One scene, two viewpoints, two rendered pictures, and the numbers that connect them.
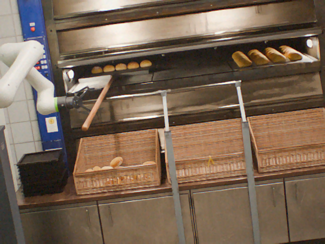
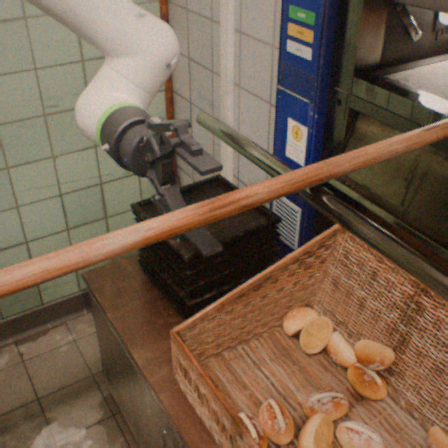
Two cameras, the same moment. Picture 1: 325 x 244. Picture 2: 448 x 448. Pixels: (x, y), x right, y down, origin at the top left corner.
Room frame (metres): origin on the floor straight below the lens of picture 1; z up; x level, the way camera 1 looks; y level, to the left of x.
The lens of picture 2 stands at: (3.60, -0.14, 1.57)
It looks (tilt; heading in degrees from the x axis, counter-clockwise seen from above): 35 degrees down; 55
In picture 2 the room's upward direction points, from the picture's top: straight up
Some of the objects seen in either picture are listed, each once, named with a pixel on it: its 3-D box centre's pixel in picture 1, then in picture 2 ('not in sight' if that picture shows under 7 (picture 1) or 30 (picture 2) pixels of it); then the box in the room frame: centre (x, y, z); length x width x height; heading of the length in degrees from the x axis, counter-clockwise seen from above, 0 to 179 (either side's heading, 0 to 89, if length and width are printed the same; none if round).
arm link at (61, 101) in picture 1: (63, 103); (136, 139); (3.92, 0.58, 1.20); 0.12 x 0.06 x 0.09; 177
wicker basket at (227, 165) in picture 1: (206, 149); not in sight; (4.15, -0.29, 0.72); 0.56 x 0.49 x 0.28; 87
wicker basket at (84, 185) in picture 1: (118, 160); (338, 376); (4.18, 0.31, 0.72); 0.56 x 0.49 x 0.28; 87
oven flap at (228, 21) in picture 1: (185, 25); not in sight; (4.42, -0.27, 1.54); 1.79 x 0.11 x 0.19; 87
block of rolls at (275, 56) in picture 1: (265, 55); not in sight; (4.83, -0.87, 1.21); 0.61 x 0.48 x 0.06; 177
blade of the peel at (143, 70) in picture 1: (115, 73); not in sight; (5.11, 0.30, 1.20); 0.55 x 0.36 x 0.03; 88
